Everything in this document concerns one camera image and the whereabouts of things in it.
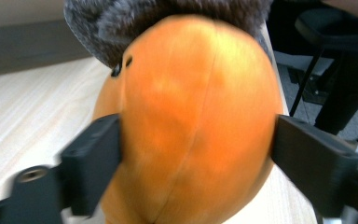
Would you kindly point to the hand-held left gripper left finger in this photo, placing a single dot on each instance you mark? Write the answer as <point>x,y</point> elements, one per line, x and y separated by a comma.
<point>93,161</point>

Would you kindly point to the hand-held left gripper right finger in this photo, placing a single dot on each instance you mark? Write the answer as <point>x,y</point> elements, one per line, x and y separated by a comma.
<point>313,168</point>

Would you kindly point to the orange plush toy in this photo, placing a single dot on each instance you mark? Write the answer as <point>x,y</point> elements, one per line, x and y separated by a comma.
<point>192,124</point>

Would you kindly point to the grey fuzzy cloth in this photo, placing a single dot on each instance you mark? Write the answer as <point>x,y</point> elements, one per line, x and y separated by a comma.
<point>105,28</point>

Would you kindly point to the black office chair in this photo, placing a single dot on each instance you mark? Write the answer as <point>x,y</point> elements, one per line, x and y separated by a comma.
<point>341,40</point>

